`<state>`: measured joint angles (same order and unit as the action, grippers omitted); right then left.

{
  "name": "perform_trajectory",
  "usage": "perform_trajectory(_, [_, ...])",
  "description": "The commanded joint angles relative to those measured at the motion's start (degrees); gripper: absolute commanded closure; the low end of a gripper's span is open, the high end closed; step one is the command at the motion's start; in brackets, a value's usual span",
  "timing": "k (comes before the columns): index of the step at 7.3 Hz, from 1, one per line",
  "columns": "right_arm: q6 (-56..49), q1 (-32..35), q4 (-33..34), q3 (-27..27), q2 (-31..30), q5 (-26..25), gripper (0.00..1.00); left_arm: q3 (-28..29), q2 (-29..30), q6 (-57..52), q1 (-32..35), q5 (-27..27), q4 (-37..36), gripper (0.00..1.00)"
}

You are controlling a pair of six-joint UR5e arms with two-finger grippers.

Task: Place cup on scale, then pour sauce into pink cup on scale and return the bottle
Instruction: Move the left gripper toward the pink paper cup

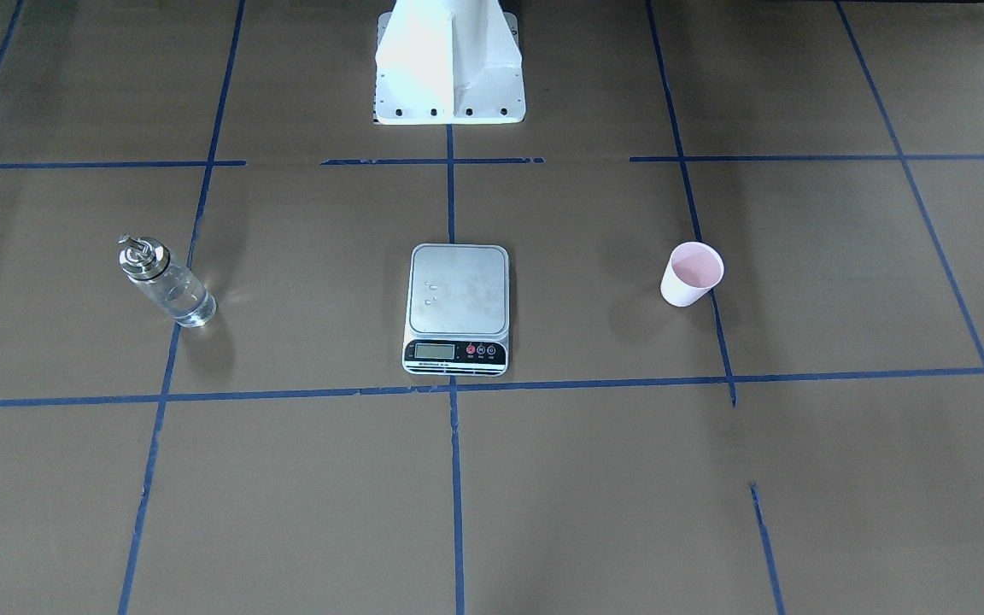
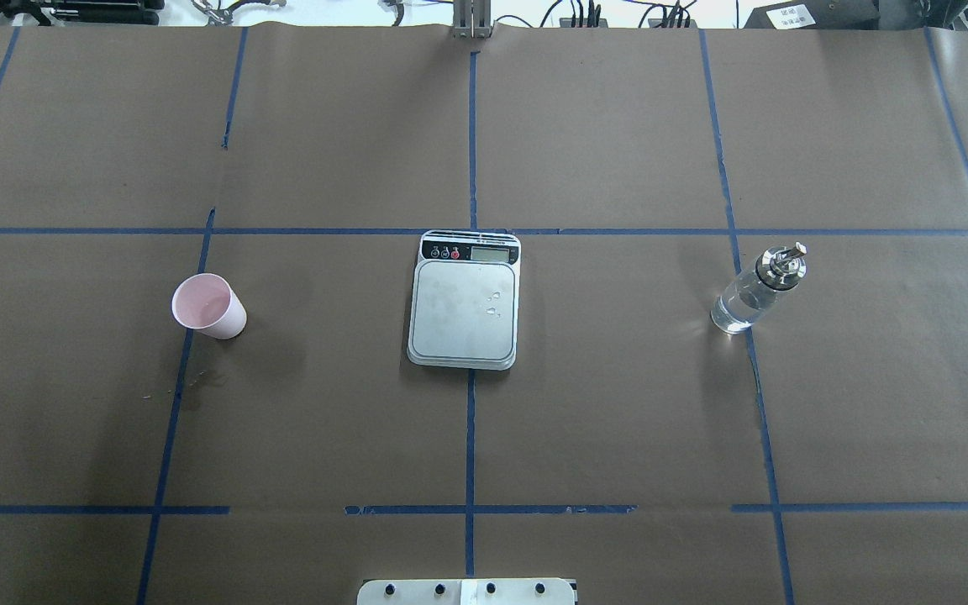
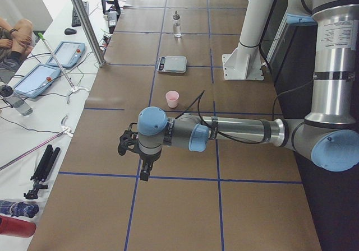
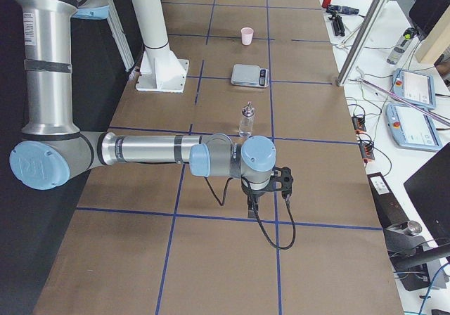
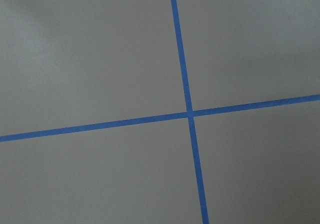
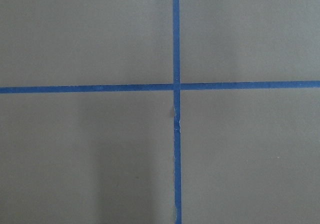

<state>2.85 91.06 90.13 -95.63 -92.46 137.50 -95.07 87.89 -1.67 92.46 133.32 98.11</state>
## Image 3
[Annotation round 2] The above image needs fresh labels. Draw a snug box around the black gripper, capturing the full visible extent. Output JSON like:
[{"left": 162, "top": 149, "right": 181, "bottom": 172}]
[{"left": 139, "top": 146, "right": 160, "bottom": 181}]

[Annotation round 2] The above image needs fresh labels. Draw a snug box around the pink plastic cup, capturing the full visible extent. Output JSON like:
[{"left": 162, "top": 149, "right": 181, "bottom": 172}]
[{"left": 165, "top": 90, "right": 180, "bottom": 108}]

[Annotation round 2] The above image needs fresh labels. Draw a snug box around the glass sauce bottle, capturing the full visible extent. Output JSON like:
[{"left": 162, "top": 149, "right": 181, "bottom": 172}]
[{"left": 173, "top": 10, "right": 182, "bottom": 38}]

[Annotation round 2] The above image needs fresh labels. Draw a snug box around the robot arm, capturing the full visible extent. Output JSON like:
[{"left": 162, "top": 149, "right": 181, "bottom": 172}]
[{"left": 130, "top": 0, "right": 358, "bottom": 181}]

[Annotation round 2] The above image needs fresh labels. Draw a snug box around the digital kitchen scale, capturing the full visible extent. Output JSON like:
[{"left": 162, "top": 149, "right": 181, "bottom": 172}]
[{"left": 156, "top": 55, "right": 187, "bottom": 73}]

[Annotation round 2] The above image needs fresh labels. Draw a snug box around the pink thin rod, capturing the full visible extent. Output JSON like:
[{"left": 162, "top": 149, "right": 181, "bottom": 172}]
[{"left": 0, "top": 130, "right": 68, "bottom": 171}]

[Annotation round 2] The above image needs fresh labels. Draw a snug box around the black folded tripod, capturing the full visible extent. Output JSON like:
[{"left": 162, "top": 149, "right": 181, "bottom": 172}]
[{"left": 24, "top": 145, "right": 61, "bottom": 199}]

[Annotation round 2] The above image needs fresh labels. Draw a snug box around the blue folded umbrella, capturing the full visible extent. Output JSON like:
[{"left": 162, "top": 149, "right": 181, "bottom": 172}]
[{"left": 1, "top": 200, "right": 39, "bottom": 218}]

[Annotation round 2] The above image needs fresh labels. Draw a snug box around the blue teach pendant far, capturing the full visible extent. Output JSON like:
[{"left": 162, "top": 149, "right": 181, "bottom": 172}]
[{"left": 54, "top": 41, "right": 86, "bottom": 68}]

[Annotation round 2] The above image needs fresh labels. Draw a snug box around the blue teach pendant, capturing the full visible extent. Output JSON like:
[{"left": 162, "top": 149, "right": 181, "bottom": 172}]
[
  {"left": 13, "top": 63, "right": 61, "bottom": 99},
  {"left": 54, "top": 41, "right": 86, "bottom": 68}
]

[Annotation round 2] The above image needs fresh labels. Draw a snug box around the blue teach pendant near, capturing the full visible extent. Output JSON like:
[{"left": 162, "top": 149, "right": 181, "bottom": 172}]
[{"left": 13, "top": 63, "right": 61, "bottom": 99}]

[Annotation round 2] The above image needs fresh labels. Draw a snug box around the red metal bottle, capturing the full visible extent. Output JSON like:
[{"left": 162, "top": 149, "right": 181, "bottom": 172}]
[{"left": 1, "top": 216, "right": 36, "bottom": 238}]

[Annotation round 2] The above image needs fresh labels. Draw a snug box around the black computer mouse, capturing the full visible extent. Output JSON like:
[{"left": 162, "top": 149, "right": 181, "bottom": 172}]
[{"left": 64, "top": 28, "right": 77, "bottom": 35}]

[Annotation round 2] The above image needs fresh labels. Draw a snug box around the black keyboard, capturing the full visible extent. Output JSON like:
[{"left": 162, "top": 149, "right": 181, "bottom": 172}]
[{"left": 71, "top": 1, "right": 89, "bottom": 27}]

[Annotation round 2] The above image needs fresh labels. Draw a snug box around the green tipped metal rod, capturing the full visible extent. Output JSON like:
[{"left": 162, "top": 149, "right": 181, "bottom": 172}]
[{"left": 38, "top": 32, "right": 79, "bottom": 92}]

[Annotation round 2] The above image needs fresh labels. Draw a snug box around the seated person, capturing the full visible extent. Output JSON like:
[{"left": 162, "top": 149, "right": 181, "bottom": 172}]
[{"left": 1, "top": 18, "right": 35, "bottom": 72}]

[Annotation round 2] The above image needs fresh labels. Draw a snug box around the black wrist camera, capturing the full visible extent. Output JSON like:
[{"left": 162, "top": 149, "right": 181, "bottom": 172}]
[{"left": 117, "top": 122, "right": 140, "bottom": 156}]

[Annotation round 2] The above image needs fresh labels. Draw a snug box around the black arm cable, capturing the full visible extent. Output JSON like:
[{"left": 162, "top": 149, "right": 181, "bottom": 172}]
[{"left": 175, "top": 90, "right": 319, "bottom": 145}]

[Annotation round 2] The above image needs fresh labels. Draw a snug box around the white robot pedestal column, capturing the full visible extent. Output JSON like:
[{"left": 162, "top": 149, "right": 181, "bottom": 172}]
[{"left": 222, "top": 0, "right": 274, "bottom": 81}]

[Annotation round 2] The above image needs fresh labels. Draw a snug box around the aluminium frame post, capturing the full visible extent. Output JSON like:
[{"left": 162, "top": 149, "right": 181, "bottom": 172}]
[{"left": 71, "top": 0, "right": 105, "bottom": 67}]

